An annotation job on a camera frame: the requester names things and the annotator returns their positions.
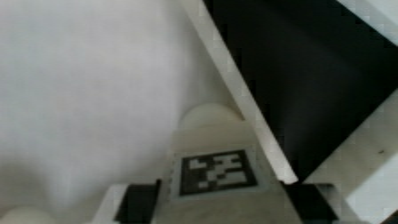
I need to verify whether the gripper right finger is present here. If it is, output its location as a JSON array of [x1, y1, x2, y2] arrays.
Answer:
[[284, 184, 339, 224]]

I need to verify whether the white table leg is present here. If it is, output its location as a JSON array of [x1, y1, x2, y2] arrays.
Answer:
[[153, 104, 302, 224]]

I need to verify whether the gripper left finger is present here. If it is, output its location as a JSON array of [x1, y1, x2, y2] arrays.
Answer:
[[114, 180, 162, 224]]

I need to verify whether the white right fence piece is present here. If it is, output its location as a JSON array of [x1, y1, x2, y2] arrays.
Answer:
[[302, 0, 398, 224]]

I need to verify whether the white square table top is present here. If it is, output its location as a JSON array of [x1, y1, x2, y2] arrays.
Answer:
[[0, 0, 295, 224]]

